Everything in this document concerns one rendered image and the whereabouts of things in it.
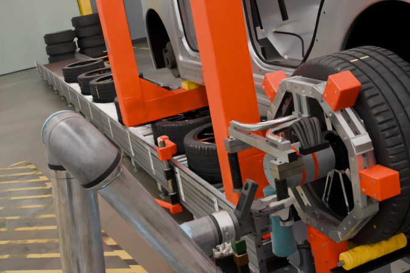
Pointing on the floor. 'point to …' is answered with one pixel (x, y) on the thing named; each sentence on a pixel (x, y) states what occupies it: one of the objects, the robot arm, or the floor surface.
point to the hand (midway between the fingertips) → (288, 197)
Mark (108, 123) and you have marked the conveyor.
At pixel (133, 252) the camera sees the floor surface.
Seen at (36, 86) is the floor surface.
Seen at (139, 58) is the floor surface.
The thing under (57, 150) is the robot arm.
